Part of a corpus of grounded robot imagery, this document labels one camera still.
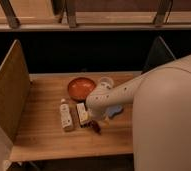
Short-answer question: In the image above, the light blue plastic object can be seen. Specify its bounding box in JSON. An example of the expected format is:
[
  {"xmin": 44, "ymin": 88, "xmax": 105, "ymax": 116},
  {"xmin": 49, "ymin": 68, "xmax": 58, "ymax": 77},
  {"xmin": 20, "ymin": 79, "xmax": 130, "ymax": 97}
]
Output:
[{"xmin": 106, "ymin": 105, "xmax": 123, "ymax": 119}]

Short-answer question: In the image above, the wooden side panel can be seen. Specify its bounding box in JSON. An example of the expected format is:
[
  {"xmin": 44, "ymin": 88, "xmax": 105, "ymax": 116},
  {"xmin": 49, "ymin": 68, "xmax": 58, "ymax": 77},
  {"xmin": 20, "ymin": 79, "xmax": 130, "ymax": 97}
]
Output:
[{"xmin": 0, "ymin": 39, "xmax": 32, "ymax": 171}]

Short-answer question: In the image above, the wooden shelf rail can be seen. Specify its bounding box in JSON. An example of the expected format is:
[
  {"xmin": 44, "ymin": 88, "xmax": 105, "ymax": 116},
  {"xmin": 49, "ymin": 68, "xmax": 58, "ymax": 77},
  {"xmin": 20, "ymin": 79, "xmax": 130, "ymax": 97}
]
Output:
[{"xmin": 0, "ymin": 0, "xmax": 191, "ymax": 32}]

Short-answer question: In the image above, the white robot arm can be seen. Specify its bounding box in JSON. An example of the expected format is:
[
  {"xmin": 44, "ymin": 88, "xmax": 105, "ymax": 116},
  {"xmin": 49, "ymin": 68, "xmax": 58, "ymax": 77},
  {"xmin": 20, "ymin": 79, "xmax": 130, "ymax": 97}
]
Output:
[{"xmin": 86, "ymin": 54, "xmax": 191, "ymax": 171}]

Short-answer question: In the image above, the white squeeze bottle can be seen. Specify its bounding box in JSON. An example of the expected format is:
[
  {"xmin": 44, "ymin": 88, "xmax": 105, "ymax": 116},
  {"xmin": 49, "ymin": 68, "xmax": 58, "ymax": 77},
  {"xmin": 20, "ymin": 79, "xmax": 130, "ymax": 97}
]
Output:
[{"xmin": 59, "ymin": 99, "xmax": 74, "ymax": 132}]

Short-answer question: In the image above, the clear plastic cup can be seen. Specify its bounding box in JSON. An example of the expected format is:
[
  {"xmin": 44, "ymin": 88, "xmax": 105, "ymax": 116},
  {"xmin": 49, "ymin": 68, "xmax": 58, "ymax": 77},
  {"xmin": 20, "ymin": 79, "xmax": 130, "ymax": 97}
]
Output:
[{"xmin": 99, "ymin": 77, "xmax": 114, "ymax": 88}]

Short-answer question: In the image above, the dark red pepper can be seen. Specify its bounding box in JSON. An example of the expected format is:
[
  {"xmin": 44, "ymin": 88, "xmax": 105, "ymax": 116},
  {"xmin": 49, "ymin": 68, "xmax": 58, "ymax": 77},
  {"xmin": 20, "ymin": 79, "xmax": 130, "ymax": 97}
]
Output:
[{"xmin": 89, "ymin": 121, "xmax": 101, "ymax": 134}]

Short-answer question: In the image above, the dark right side panel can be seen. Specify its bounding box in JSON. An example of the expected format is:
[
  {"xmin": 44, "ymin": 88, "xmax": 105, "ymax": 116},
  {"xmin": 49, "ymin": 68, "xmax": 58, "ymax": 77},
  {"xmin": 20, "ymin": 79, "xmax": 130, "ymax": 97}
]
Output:
[{"xmin": 142, "ymin": 36, "xmax": 176, "ymax": 73}]

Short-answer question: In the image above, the orange round bowl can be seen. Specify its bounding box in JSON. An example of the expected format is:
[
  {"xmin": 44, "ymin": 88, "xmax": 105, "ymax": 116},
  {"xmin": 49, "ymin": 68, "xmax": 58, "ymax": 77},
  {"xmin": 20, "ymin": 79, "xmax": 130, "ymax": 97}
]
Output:
[{"xmin": 67, "ymin": 77, "xmax": 96, "ymax": 101}]

